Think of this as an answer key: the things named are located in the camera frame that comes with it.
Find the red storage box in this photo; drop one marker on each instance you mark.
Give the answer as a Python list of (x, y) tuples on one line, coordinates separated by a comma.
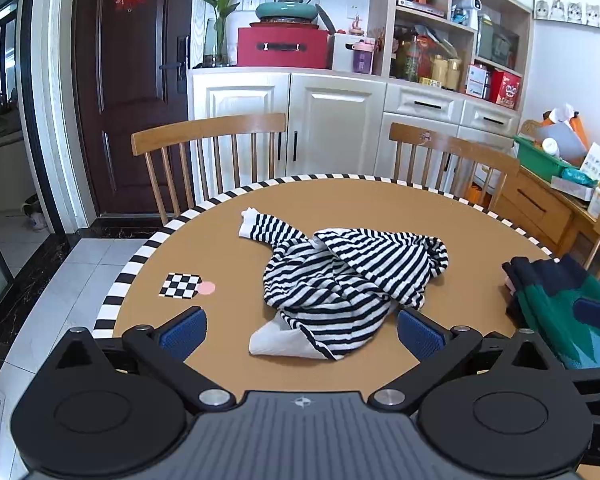
[(280, 49)]

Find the black and white striped shirt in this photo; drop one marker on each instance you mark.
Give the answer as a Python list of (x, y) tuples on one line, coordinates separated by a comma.
[(330, 280)]

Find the dark brown door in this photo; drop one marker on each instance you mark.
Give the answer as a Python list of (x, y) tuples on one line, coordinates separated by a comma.
[(130, 110)]

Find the green and navy folded sweater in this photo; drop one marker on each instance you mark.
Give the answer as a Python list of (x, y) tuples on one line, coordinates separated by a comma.
[(545, 290)]

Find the red printed carton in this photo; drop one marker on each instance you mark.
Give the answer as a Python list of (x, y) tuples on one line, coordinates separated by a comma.
[(506, 89)]

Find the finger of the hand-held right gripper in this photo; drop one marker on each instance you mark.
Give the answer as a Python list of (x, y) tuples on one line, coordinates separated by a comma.
[(599, 311)]

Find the white toy robot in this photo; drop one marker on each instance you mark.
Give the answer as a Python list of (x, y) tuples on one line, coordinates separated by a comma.
[(467, 10)]

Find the checkered marker sticker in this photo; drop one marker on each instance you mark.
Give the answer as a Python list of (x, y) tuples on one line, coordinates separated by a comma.
[(180, 286)]

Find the shoes on floor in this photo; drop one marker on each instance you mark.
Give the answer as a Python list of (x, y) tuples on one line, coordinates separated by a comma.
[(35, 212)]

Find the orange and white bag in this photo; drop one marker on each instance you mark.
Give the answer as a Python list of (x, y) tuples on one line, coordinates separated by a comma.
[(565, 122)]

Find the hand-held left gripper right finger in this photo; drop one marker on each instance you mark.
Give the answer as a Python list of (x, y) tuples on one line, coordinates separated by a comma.
[(417, 337)]

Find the white and red carton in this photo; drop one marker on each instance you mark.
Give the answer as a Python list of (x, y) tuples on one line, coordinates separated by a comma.
[(477, 81)]

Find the yellow jar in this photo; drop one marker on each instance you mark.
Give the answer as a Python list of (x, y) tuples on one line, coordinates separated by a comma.
[(454, 74), (439, 72)]

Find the green plant in glass vase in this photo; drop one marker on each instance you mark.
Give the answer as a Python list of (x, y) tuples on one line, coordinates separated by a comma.
[(220, 20)]

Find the wooden sideboard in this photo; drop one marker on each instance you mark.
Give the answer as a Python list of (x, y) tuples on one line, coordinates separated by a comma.
[(535, 205)]

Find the white wall cabinet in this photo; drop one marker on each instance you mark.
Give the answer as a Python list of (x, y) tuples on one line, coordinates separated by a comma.
[(330, 110)]

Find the pink round sticker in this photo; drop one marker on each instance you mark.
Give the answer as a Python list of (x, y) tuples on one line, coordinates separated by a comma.
[(207, 288)]

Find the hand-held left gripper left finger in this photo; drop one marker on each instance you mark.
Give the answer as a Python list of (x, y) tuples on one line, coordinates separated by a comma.
[(182, 332)]

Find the desk calendar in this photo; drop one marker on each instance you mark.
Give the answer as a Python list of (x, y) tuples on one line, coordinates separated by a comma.
[(597, 162)]

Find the pink drinking bottle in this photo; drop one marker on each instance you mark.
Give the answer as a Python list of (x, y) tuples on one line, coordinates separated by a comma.
[(362, 57)]

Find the green plastic crate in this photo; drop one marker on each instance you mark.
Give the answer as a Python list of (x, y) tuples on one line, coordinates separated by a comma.
[(540, 160)]

